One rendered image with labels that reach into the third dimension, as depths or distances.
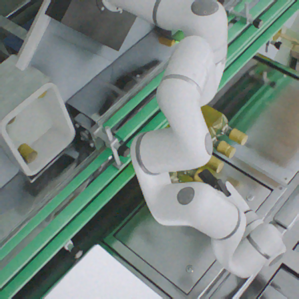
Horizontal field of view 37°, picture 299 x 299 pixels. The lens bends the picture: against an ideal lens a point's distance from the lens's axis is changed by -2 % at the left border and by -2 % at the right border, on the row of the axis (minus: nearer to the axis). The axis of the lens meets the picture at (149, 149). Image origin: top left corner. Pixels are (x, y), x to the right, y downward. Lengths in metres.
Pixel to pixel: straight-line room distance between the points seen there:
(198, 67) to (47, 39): 0.43
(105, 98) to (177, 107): 0.48
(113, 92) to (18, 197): 0.39
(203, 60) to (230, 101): 0.74
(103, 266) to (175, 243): 0.21
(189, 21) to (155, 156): 0.30
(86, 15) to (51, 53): 0.14
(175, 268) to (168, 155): 0.52
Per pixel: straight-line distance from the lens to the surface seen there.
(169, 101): 0.80
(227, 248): 0.96
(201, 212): 0.84
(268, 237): 1.04
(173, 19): 0.99
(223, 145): 1.28
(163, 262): 1.27
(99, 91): 1.27
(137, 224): 1.33
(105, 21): 1.17
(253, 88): 1.67
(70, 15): 1.07
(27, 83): 1.10
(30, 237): 1.20
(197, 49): 0.90
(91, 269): 1.30
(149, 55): 1.34
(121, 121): 1.21
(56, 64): 1.19
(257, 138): 1.53
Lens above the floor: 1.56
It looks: 27 degrees down
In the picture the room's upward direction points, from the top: 123 degrees clockwise
